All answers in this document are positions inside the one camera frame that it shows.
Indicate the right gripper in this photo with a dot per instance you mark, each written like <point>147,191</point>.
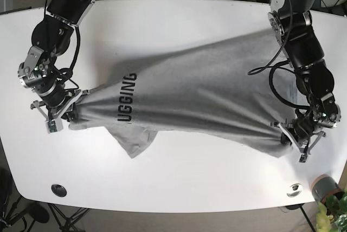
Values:
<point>48,83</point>

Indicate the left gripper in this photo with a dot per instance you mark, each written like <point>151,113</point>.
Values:
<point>311,120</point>

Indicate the grey T-shirt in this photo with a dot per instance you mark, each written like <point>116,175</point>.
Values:
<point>205,89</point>

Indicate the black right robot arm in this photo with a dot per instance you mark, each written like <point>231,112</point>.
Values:
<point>51,60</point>

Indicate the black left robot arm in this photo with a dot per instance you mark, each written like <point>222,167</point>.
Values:
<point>291,21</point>

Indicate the silver table grommet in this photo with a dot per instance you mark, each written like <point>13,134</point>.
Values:
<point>294,190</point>

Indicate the grey plant pot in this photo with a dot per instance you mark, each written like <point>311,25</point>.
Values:
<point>325,186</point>

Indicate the black table grommet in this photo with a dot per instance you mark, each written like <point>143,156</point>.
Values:
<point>58,190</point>

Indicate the green potted plant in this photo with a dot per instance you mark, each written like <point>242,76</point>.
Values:
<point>331,215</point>

